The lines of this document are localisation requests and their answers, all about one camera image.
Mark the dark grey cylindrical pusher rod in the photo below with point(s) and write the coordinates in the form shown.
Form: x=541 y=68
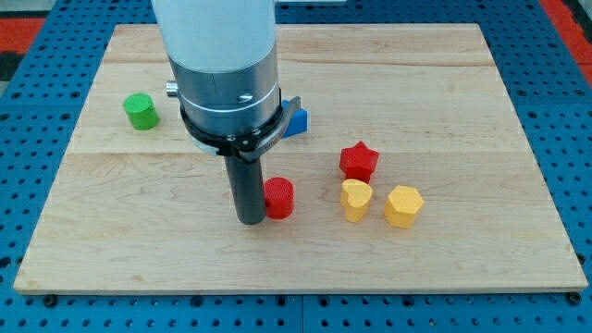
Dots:
x=247 y=187

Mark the black clamp ring mount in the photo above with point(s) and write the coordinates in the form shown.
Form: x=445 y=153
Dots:
x=250 y=146

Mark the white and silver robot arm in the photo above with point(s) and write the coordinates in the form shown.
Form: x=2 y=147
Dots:
x=223 y=55

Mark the red star block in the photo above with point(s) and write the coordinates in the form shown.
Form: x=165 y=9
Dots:
x=358 y=162

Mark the red cylinder block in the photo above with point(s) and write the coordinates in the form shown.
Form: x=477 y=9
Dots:
x=279 y=198

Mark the blue block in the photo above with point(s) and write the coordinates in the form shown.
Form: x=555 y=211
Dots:
x=299 y=121

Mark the yellow heart block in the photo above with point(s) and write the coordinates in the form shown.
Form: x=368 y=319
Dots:
x=355 y=197

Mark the green cylinder block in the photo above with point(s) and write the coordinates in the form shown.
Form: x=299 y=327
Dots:
x=140 y=110

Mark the wooden board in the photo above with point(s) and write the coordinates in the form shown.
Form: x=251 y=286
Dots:
x=145 y=212

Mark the yellow hexagon block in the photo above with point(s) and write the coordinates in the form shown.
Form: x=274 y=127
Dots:
x=402 y=207

